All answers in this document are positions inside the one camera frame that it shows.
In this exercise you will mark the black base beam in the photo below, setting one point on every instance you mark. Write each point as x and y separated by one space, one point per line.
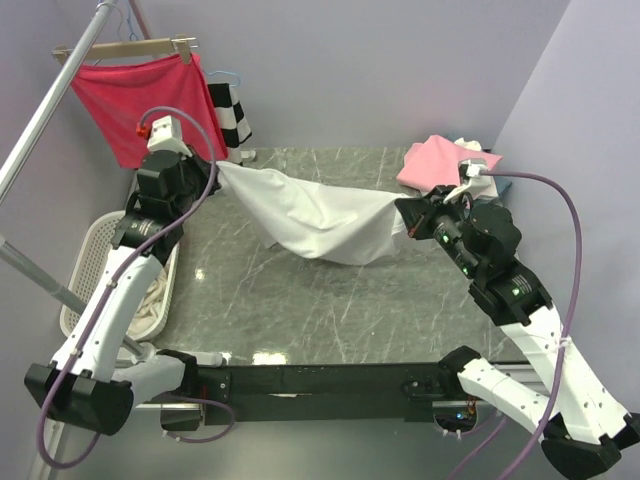
406 391

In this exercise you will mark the cream clothes in basket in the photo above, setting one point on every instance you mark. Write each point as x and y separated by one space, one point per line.
152 313

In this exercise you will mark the red hanging towel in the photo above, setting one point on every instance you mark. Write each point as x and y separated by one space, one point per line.
116 97

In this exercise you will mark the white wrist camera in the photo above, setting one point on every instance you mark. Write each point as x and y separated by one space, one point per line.
164 134
474 179

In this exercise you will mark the black white checkered cloth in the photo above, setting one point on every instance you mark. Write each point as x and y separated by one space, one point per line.
231 119

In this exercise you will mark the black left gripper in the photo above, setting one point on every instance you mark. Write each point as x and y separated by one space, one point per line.
203 167

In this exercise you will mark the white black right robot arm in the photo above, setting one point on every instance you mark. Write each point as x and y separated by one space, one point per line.
581 427

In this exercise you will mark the aluminium rail frame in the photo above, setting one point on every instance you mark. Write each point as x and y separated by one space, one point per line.
224 448

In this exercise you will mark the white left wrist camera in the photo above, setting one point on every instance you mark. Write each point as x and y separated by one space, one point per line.
164 134

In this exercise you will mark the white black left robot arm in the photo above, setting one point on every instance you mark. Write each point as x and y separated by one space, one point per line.
81 385

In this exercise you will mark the blue wire hanger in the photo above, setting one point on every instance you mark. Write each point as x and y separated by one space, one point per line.
232 78

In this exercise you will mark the white plastic laundry basket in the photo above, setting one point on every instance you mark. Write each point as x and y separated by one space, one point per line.
94 252

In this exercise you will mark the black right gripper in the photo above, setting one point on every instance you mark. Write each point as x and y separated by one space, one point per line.
416 212

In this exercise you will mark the folded pink t shirt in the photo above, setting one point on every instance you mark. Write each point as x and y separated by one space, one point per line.
435 162

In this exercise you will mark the metal clothes rack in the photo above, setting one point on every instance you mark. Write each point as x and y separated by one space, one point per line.
69 180

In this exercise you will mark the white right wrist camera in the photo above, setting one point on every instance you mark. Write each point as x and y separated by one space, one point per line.
474 179

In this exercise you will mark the wooden clip hanger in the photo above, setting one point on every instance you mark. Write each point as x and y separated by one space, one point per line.
183 46

